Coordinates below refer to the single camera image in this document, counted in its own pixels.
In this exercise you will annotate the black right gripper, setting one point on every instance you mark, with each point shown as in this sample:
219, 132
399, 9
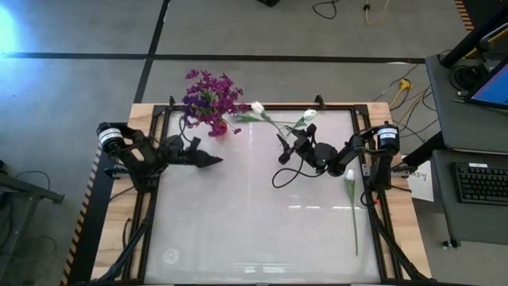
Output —
303, 149

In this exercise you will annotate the orange black hazard strip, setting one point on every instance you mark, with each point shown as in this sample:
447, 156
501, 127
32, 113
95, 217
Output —
464, 16

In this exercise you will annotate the black computer keyboard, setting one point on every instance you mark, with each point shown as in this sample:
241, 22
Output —
480, 184

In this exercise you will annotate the black metal table frame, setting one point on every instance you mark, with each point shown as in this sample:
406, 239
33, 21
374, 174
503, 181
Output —
145, 238

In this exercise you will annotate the magenta artificial flower bunch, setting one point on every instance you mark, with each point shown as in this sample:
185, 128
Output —
234, 105
217, 129
214, 81

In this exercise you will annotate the white paper sheet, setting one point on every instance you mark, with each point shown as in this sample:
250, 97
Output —
422, 186

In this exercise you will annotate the grey laptop desk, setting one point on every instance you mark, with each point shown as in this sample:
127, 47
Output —
448, 119

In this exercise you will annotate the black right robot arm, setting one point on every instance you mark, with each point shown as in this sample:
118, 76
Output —
345, 155

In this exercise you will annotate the black floor object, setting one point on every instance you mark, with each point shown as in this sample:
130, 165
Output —
269, 2

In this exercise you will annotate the white glossy table sheet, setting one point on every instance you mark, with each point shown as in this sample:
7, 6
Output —
222, 222

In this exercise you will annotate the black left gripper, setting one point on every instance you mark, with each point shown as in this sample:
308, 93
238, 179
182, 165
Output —
178, 153

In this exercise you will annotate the laptop with blue screen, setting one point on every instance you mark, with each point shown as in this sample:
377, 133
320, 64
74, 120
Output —
496, 89

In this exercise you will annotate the grey metal stand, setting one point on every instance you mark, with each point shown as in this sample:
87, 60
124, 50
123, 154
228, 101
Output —
24, 186

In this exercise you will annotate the red glass vase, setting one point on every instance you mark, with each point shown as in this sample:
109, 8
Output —
224, 128

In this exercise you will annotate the violet artificial flower bunch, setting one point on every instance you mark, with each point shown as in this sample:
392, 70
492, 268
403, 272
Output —
194, 104

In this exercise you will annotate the black diagonal pole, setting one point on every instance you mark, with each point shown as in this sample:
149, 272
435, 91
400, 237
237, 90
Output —
472, 37

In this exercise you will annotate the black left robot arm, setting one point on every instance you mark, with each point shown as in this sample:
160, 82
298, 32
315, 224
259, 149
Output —
139, 159

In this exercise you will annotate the black desk caster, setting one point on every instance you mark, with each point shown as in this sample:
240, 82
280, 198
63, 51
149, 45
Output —
450, 244

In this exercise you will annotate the black hazard-striped base plate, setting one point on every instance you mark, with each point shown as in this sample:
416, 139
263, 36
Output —
89, 238

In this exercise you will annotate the black frame clamp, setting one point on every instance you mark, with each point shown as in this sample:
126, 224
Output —
318, 100
172, 101

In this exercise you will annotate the clear glass vase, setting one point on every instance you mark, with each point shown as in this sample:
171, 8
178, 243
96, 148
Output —
289, 133

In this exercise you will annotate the black desk leg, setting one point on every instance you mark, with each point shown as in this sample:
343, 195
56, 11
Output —
424, 151

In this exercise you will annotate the grey keyboard desk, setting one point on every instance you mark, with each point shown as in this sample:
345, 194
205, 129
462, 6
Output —
476, 222

